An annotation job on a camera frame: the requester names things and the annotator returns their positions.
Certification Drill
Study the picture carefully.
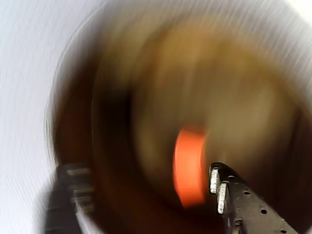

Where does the red cube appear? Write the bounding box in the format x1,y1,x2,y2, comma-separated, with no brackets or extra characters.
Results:
172,125,208,209

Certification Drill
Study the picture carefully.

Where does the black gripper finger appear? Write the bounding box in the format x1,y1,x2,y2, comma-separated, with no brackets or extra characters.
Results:
45,163,96,234
209,161,300,234

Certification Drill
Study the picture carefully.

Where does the black metal bucket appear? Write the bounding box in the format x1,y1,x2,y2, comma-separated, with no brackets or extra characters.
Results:
43,0,312,234

